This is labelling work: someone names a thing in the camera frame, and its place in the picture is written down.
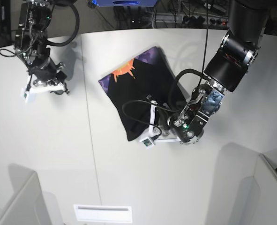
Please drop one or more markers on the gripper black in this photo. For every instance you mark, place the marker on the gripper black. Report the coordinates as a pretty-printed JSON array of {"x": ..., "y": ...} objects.
[
  {"x": 47, "y": 78},
  {"x": 159, "y": 130}
]

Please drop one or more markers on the black T-shirt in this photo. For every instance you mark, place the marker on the black T-shirt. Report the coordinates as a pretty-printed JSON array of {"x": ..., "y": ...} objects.
[{"x": 128, "y": 87}]

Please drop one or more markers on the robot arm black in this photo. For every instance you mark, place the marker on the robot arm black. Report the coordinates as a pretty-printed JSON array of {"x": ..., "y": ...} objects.
[
  {"x": 32, "y": 47},
  {"x": 238, "y": 49}
]

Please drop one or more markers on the blue box with oval logo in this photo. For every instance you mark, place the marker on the blue box with oval logo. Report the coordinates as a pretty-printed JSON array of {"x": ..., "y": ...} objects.
[{"x": 131, "y": 3}]

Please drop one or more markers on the black flat box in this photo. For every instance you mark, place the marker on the black flat box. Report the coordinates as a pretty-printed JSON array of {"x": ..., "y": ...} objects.
[{"x": 5, "y": 16}]

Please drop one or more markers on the white power strip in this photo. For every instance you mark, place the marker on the white power strip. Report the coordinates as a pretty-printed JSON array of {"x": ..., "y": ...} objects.
[{"x": 193, "y": 21}]

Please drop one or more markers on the white partition panel right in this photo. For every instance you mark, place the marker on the white partition panel right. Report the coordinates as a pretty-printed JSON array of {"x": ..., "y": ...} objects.
[{"x": 266, "y": 177}]

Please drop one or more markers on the white partition panel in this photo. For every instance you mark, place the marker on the white partition panel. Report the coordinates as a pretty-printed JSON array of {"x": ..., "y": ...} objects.
[
  {"x": 27, "y": 205},
  {"x": 266, "y": 177}
]

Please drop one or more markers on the white partition panel left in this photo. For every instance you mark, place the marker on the white partition panel left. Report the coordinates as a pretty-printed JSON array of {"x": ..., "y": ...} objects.
[{"x": 27, "y": 205}]

